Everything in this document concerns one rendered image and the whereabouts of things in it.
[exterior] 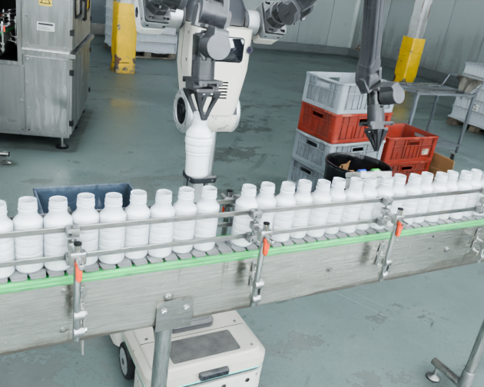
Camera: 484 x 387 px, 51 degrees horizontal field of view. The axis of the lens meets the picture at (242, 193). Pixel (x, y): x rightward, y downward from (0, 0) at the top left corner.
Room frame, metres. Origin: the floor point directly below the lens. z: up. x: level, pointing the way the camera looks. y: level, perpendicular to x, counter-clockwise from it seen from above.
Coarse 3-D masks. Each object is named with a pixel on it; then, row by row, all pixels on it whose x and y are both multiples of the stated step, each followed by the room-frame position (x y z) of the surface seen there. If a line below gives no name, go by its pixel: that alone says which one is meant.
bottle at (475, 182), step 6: (474, 168) 1.70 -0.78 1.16; (474, 174) 1.66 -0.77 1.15; (480, 174) 1.66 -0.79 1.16; (474, 180) 1.66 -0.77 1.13; (474, 186) 1.65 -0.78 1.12; (480, 186) 1.66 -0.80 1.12; (474, 198) 1.65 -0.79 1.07; (468, 204) 1.65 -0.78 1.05; (474, 204) 1.66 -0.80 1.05; (462, 216) 1.65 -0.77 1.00; (468, 216) 1.65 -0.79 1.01
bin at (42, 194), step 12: (36, 192) 1.45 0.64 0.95; (48, 192) 1.50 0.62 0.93; (60, 192) 1.51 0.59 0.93; (72, 192) 1.53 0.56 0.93; (84, 192) 1.55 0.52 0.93; (96, 192) 1.57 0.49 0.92; (108, 192) 1.59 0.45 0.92; (120, 192) 1.61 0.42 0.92; (72, 204) 1.53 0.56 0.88; (96, 204) 1.57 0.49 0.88
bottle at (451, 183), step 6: (450, 174) 1.61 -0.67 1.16; (456, 174) 1.60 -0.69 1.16; (450, 180) 1.60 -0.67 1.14; (456, 180) 1.61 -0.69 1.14; (450, 186) 1.59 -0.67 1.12; (456, 186) 1.60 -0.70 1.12; (450, 198) 1.59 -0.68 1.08; (444, 204) 1.59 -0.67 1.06; (450, 204) 1.59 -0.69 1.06; (444, 216) 1.59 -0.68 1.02
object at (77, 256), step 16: (224, 208) 1.31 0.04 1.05; (256, 208) 1.19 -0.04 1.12; (384, 208) 1.41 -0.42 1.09; (400, 208) 1.36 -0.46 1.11; (480, 208) 1.63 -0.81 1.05; (256, 224) 1.17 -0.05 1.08; (384, 224) 1.40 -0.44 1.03; (400, 224) 1.34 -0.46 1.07; (256, 240) 1.18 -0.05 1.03; (272, 240) 1.10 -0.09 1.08; (480, 240) 1.62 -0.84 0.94; (80, 256) 0.90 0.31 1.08; (384, 256) 1.36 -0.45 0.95; (480, 256) 1.58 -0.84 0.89; (80, 272) 0.89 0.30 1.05; (256, 272) 1.13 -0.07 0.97; (384, 272) 1.36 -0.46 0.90; (80, 288) 0.90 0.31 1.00; (256, 288) 1.12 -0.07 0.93; (80, 304) 0.90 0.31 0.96; (80, 320) 0.90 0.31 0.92; (80, 336) 0.90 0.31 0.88
